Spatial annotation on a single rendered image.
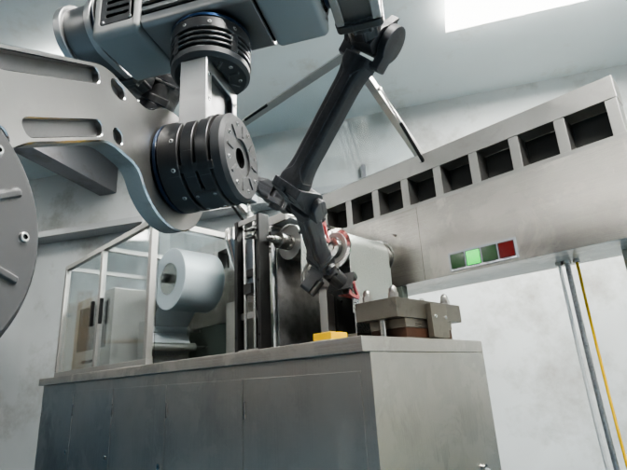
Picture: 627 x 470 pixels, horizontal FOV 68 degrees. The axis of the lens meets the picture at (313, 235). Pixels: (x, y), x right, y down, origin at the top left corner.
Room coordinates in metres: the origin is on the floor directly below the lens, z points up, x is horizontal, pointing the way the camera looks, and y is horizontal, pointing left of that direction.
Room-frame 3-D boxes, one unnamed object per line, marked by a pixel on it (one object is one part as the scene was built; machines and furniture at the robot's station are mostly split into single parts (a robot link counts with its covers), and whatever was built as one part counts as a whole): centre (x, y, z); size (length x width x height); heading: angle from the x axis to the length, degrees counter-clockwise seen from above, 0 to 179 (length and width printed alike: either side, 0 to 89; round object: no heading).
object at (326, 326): (1.61, -0.02, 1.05); 0.06 x 0.05 x 0.31; 136
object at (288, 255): (1.89, 0.01, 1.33); 0.25 x 0.14 x 0.14; 136
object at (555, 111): (2.34, 0.13, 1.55); 3.08 x 0.08 x 0.23; 46
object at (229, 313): (2.19, 0.37, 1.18); 0.14 x 0.14 x 0.57
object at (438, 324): (1.56, -0.40, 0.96); 0.10 x 0.03 x 0.11; 136
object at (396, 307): (1.61, -0.32, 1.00); 0.40 x 0.16 x 0.06; 136
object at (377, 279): (1.66, -0.20, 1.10); 0.23 x 0.01 x 0.18; 136
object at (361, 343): (2.29, 0.58, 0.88); 2.52 x 0.66 x 0.04; 46
